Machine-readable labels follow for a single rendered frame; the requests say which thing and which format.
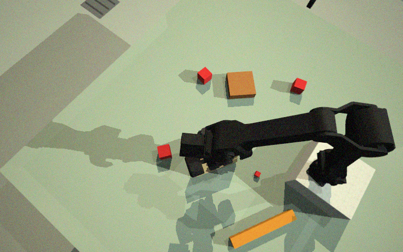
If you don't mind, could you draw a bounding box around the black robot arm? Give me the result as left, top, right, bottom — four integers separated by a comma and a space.
179, 101, 396, 187

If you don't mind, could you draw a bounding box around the orange rectangular block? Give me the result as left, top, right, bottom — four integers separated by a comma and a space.
226, 71, 256, 99

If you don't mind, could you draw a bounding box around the orange long bar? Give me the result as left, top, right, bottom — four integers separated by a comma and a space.
229, 209, 297, 249

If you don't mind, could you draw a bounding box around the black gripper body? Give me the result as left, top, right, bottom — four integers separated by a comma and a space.
185, 149, 253, 177

